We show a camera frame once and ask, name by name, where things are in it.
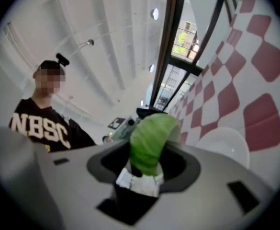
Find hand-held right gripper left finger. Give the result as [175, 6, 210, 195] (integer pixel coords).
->
[35, 141, 131, 230]

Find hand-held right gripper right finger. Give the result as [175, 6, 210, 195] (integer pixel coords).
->
[134, 144, 275, 230]

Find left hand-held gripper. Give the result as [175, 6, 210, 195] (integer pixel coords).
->
[107, 115, 141, 141]

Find lime green object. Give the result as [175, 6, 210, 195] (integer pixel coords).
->
[115, 113, 181, 198]

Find black printed shirt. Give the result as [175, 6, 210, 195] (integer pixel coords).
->
[9, 97, 98, 153]

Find person's head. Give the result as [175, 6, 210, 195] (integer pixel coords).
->
[33, 59, 67, 101]

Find hanging ceiling spotlight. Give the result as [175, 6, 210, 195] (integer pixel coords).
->
[78, 39, 95, 48]

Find red white checkered tablecloth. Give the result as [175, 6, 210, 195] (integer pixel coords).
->
[166, 0, 280, 168]

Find glass entrance doors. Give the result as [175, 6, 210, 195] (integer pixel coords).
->
[171, 18, 204, 60]

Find black head camera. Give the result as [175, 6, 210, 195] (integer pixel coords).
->
[55, 52, 70, 67]

